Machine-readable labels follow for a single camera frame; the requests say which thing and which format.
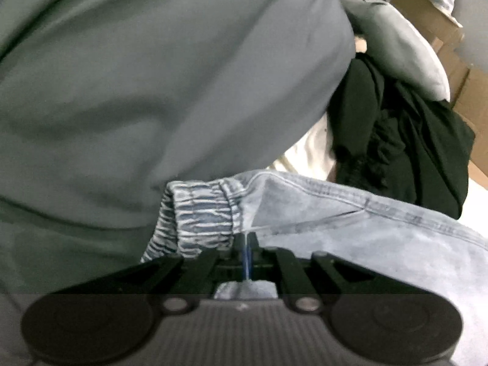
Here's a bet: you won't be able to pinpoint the blue denim jeans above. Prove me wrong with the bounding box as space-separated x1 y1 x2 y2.
142 170 487 365

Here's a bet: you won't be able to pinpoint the white printed bed sheet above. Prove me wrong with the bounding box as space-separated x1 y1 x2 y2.
269 115 487 237

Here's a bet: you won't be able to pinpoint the black garment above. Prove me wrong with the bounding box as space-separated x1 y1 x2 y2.
328 53 475 219

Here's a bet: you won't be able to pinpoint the grey pillow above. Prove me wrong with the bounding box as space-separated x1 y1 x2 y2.
1 0 355 293

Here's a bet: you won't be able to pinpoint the light blue plush toy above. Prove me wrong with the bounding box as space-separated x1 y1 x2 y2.
340 0 451 101

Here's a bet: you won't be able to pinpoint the brown cardboard box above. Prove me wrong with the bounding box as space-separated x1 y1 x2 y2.
392 0 487 188

